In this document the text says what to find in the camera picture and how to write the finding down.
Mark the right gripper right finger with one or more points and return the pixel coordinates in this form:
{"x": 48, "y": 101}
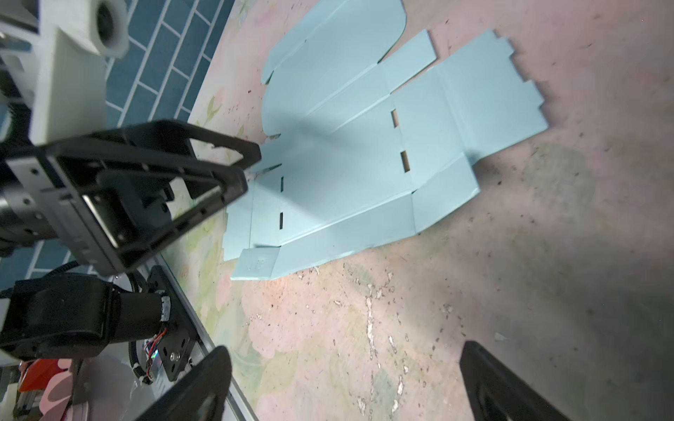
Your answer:
{"x": 496, "y": 393}

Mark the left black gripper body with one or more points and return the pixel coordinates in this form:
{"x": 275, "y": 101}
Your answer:
{"x": 34, "y": 208}

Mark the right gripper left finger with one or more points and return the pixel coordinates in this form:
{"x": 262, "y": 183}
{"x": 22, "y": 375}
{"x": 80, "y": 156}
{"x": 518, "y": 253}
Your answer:
{"x": 199, "y": 395}

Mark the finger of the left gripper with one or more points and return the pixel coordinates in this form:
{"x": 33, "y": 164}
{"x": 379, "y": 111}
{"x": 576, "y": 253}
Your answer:
{"x": 158, "y": 151}
{"x": 131, "y": 210}

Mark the light blue paper box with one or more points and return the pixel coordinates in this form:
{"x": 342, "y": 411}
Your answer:
{"x": 369, "y": 141}

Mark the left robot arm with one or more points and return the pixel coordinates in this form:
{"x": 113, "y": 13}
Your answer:
{"x": 63, "y": 316}

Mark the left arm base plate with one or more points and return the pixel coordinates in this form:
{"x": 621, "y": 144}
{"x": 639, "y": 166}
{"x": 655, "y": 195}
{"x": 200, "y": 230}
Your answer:
{"x": 180, "y": 333}

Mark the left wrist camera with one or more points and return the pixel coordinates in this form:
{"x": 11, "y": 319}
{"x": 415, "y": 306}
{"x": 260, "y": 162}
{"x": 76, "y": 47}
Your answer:
{"x": 56, "y": 53}

